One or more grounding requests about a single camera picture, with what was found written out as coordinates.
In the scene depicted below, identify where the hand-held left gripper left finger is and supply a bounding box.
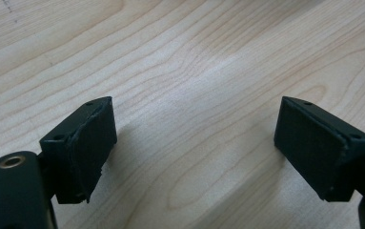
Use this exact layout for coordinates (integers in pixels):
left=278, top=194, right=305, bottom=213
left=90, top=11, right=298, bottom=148
left=38, top=95, right=118, bottom=205

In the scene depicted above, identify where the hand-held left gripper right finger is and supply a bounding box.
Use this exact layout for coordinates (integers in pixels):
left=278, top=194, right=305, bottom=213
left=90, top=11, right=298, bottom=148
left=274, top=95, right=365, bottom=202

